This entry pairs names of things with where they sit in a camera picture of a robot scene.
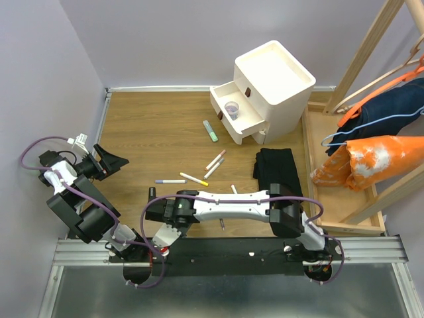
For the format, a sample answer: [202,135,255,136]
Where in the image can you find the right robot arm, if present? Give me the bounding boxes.
[143,184,329,260]

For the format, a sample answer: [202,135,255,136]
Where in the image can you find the green grey highlighter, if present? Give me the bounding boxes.
[203,120,219,142]

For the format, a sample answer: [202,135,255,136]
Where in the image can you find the translucent purple cup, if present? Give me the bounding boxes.
[225,101,239,120]

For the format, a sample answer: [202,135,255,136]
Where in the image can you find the pink tip marker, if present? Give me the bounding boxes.
[231,184,238,194]

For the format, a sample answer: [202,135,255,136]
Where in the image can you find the white bottom drawer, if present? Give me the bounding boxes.
[220,111,268,144]

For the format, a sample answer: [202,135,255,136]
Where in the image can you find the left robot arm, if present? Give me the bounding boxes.
[39,144,148,262]

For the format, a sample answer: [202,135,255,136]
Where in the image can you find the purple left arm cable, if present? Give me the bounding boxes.
[20,136,170,290]

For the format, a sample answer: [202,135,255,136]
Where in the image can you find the orange black highlighter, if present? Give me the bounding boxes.
[148,187,156,201]

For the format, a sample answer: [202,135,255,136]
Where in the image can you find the beige tip marker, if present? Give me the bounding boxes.
[205,150,226,171]

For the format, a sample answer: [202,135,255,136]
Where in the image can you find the orange white garment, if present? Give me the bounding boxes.
[311,135,423,191]

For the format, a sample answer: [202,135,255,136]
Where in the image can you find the dark purple pen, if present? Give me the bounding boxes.
[219,219,225,231]

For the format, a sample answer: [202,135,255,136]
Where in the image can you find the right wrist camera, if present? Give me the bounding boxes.
[152,224,182,256]

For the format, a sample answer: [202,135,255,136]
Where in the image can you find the yellow tip marker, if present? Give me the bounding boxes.
[179,172,209,187]

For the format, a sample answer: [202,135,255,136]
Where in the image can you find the dark blue jeans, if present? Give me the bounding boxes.
[326,78,423,156]

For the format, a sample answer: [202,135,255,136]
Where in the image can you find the black mounting base bar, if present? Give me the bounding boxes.
[107,237,344,282]

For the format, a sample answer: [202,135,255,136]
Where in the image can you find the light blue wire hanger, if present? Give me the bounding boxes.
[320,107,424,147]

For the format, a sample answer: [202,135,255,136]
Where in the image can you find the grey tip marker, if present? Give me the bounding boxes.
[203,158,225,180]

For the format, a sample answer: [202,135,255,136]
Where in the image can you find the wooden hanger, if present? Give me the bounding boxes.
[332,35,423,114]

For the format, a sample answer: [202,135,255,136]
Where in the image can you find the wooden clothes rack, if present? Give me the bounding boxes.
[302,1,423,236]

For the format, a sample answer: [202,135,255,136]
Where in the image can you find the white drawer cabinet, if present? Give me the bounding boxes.
[233,40,316,144]

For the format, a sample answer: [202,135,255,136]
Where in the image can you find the orange hanger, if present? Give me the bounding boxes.
[337,56,423,128]

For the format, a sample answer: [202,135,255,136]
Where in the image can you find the black folded cloth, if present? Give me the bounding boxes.
[252,148,303,197]

